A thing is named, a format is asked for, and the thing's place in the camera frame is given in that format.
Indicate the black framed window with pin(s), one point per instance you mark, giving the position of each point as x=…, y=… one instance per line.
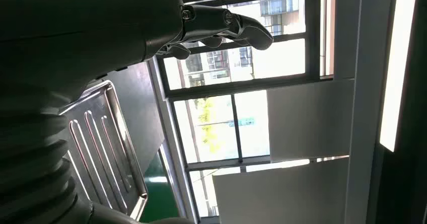
x=280, y=59

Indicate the white roller blind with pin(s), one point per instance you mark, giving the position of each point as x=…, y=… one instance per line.
x=283, y=195
x=310, y=119

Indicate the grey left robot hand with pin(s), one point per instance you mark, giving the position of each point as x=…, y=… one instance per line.
x=83, y=32

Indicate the green belt conveyor silver frame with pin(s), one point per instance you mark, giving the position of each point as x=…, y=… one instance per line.
x=158, y=189

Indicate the white window sill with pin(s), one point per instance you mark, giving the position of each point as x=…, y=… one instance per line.
x=173, y=132

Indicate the ceiling light strip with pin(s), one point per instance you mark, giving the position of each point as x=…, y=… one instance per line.
x=398, y=65

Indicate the dark green table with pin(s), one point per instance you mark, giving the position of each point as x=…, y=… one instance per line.
x=140, y=109

